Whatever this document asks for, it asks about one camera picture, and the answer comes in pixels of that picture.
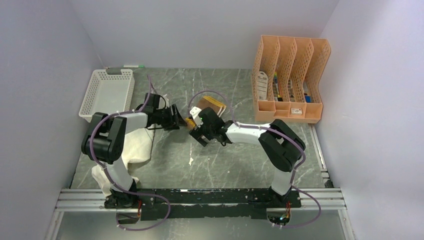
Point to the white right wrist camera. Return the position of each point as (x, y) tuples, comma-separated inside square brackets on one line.
[(195, 115)]

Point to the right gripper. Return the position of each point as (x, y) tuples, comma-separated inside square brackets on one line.
[(196, 132)]

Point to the orange file organizer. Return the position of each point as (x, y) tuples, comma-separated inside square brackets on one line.
[(285, 78)]

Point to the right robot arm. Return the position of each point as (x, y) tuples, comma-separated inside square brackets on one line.
[(282, 146)]

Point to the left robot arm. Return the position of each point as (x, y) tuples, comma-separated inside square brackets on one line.
[(104, 142)]

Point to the green white marker pen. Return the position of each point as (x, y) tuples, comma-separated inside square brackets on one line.
[(133, 66)]

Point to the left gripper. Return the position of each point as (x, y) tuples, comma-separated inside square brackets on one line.
[(172, 124)]

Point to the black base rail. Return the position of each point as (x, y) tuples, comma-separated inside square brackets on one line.
[(154, 204)]

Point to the white plastic basket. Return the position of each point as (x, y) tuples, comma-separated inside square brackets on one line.
[(107, 93)]

